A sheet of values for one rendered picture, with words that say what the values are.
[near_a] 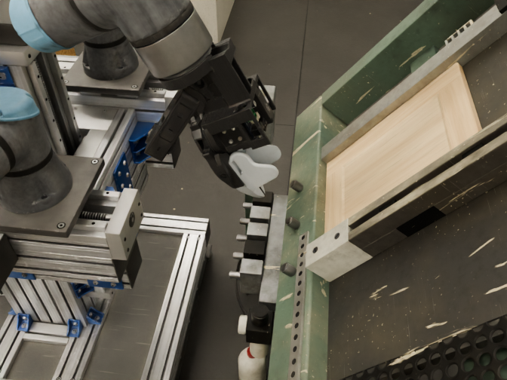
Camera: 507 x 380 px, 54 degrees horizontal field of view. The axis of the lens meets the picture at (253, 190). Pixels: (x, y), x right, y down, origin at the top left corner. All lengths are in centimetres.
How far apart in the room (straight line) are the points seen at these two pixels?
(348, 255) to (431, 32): 67
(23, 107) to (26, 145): 7
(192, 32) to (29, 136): 56
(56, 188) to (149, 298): 91
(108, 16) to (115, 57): 90
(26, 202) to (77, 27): 59
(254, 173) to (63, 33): 26
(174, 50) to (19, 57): 71
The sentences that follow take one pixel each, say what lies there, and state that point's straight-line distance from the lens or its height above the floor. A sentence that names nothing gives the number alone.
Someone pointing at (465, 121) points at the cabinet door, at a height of 120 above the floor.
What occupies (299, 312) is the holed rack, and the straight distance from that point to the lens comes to 105.
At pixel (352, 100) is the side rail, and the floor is 93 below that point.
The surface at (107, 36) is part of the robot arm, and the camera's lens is 140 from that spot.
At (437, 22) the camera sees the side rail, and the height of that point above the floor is 119.
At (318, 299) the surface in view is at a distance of 106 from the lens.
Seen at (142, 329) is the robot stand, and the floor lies 21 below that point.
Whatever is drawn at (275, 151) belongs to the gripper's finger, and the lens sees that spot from 64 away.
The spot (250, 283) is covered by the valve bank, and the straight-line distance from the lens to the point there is 129.
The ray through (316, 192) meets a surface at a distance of 125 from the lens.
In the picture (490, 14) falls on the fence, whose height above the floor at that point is 131.
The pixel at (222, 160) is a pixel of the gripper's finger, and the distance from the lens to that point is 58.
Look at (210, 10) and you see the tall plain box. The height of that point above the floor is 26.
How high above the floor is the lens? 178
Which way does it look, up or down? 45 degrees down
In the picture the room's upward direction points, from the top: straight up
